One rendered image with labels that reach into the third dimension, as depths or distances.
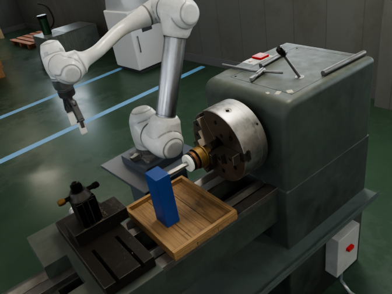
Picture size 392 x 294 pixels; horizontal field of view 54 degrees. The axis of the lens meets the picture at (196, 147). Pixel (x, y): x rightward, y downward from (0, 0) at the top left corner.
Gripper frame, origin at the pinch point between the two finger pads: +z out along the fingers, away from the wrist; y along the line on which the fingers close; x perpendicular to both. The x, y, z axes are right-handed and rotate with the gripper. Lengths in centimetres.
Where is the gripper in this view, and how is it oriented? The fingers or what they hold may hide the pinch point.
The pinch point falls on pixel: (79, 127)
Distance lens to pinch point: 191.9
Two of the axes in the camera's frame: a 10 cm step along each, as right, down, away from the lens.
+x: -8.0, 4.1, -4.4
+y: -5.8, -3.4, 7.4
